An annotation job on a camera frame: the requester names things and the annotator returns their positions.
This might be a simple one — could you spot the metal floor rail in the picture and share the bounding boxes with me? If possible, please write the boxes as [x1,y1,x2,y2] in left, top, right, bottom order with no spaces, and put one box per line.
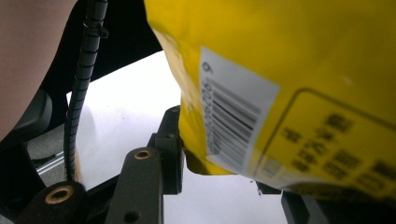
[35,152,68,175]

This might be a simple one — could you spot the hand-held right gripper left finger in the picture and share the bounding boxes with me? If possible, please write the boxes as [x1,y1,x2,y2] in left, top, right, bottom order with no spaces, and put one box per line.
[148,105,185,195]

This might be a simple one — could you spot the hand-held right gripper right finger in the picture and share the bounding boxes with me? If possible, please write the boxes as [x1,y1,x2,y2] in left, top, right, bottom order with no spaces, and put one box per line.
[255,181,396,224]

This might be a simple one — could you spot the yellow spouted sauce pouch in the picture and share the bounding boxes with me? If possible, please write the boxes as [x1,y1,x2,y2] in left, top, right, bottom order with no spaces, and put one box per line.
[143,0,396,203]

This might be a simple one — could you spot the left hand-held gripper cable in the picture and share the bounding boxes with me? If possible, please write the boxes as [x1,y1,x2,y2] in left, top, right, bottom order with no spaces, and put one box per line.
[64,0,110,182]

